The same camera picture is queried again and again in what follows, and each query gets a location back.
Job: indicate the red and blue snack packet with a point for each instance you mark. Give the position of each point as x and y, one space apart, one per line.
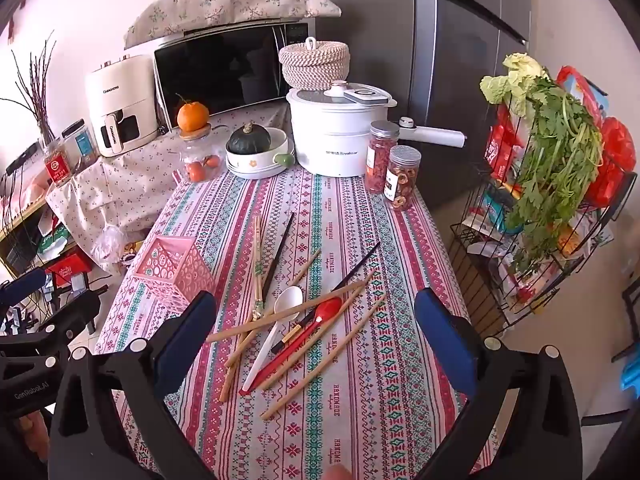
585 90

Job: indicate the dark green squash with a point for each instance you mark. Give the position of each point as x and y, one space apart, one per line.
247 140

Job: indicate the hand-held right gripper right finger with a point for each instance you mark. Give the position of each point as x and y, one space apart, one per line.
445 340

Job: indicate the white plastic spoon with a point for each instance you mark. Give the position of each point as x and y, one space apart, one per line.
289 300

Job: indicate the clear plastic bag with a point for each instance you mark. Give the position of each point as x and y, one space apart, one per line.
107 247

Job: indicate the napa cabbage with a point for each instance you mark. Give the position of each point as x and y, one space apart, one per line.
520 67

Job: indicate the pink plastic utensil basket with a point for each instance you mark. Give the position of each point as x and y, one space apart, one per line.
165 270

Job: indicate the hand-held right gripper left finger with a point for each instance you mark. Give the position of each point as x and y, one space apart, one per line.
185 340

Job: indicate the silver microwave oven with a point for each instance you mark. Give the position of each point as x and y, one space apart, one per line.
215 70

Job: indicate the jar with blue label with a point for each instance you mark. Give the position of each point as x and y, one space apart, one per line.
85 145

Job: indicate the dried bare branches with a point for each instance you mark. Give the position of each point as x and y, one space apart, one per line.
37 105

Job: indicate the red plastic bag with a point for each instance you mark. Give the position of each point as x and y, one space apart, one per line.
615 150

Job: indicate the small-flower print cloth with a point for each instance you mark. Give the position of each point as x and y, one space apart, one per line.
125 185

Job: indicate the grey refrigerator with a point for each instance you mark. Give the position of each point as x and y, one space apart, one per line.
450 85

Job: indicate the person's left hand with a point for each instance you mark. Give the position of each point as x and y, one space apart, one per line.
30 427

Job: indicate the black chopstick with gold band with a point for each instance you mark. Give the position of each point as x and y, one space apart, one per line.
360 262

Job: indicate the plain black chopstick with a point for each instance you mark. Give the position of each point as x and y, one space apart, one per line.
280 247

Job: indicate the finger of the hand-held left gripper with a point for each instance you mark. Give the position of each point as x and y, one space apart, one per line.
22 285
75 310

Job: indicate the small tangerine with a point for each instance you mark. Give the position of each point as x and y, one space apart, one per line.
195 171
212 161

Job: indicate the jar with red label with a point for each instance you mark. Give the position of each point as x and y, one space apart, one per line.
57 167

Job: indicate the white electric cooking pot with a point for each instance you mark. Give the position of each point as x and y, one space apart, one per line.
330 135

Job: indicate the striped patterned tablecloth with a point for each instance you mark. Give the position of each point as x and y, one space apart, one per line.
340 240

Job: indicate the glass jar with wooden lid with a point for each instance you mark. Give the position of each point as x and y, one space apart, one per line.
200 152

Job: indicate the large orange with stem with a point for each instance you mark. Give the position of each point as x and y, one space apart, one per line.
192 116

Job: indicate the jar of red dried fruit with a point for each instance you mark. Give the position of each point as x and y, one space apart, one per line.
380 160

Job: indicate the green and white packet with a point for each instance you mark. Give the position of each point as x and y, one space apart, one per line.
55 242

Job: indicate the jar of dried fruit slices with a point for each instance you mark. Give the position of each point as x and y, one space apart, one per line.
400 180

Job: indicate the floral cloth cover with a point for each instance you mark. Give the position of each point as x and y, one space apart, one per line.
225 5

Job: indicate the plain wooden chopstick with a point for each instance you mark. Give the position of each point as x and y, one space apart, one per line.
325 355
350 298
240 329
306 268

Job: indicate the wooden shelf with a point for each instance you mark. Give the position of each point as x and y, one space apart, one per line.
20 220

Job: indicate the white air fryer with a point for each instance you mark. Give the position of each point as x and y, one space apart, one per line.
125 90

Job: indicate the blue plastic object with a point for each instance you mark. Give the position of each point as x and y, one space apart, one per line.
631 377

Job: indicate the red box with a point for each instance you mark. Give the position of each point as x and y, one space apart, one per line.
67 265

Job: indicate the woven lidded basket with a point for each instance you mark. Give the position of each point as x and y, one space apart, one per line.
312 67

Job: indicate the person's right hand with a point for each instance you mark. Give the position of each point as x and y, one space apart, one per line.
340 473

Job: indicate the green leafy herb bunch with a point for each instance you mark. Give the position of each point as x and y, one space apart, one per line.
555 160

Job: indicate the red plastic spoon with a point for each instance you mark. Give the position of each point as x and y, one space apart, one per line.
330 307

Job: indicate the red snack packets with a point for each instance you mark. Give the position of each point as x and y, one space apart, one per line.
502 150

